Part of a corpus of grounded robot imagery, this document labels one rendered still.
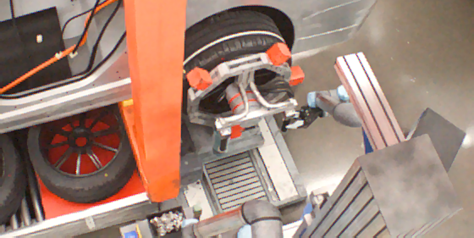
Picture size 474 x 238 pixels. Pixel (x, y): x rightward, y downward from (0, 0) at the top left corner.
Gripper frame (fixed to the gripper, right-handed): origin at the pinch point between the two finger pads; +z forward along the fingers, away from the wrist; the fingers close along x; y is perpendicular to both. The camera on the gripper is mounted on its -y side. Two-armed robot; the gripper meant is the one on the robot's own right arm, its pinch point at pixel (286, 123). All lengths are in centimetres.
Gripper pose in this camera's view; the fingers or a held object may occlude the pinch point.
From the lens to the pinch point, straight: 292.5
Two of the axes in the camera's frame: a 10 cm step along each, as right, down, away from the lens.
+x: 3.6, 8.2, -4.4
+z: -9.3, 2.7, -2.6
